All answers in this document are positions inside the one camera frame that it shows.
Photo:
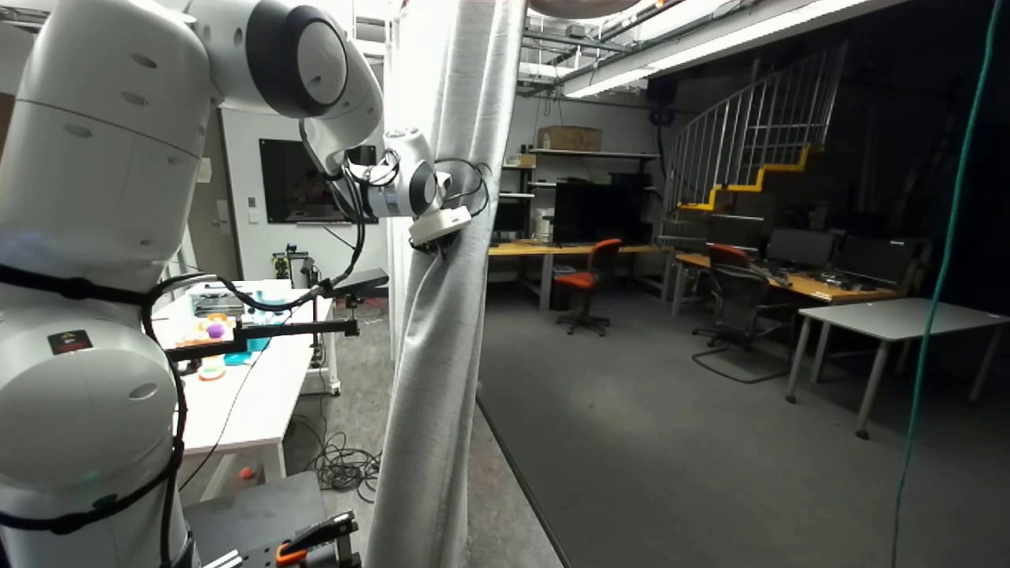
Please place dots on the grey-white fabric curtain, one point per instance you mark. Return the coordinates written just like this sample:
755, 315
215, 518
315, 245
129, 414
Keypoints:
429, 366

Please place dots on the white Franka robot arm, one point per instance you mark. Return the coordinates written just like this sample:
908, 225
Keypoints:
82, 420

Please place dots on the long wooden desk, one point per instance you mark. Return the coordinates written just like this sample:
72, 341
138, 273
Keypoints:
526, 251

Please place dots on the orange office chair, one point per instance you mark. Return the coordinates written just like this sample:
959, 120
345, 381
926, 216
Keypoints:
574, 283

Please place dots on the black shelf unit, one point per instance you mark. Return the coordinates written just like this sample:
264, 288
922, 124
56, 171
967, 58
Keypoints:
601, 210

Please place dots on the cardboard box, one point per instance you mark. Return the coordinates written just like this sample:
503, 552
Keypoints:
570, 137

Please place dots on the black upright stand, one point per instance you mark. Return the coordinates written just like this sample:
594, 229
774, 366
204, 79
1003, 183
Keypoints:
315, 315

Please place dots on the black horizontal rod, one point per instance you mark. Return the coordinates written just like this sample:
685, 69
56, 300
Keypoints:
296, 328

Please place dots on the black chair with orange headrest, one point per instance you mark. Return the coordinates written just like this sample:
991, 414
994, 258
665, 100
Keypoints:
738, 300

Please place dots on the staircase with yellow trim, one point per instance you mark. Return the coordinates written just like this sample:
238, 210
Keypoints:
744, 189

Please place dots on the white work table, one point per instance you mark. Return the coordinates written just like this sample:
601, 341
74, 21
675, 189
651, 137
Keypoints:
264, 390

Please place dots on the teal flat tray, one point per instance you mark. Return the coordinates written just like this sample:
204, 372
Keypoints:
247, 354

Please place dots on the clear plastic box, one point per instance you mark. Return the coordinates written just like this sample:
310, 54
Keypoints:
215, 300

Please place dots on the purple toy ball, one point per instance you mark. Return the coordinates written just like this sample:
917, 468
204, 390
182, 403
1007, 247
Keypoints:
215, 328

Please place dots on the grey door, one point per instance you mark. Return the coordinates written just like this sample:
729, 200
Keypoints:
215, 242

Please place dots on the small dark computer monitor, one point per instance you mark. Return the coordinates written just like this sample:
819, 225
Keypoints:
799, 247

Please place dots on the orange and black clamp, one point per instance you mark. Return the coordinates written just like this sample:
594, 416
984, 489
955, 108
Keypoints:
317, 542

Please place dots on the small orange ball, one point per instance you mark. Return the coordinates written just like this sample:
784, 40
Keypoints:
247, 475

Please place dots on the long ceiling light bar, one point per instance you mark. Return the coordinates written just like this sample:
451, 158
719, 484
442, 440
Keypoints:
713, 41

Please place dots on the wooden desk with monitors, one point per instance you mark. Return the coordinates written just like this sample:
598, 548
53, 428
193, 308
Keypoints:
832, 285

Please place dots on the black mounting platform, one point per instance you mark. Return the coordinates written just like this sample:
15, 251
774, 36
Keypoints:
254, 522

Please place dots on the wide dark computer monitor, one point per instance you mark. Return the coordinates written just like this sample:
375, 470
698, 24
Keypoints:
877, 259

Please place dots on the grey table with metal legs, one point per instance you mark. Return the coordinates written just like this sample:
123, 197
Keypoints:
895, 315

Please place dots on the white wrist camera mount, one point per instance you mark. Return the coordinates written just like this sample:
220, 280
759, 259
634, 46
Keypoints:
439, 225

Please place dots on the black wall display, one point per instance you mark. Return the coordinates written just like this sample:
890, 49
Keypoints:
296, 192

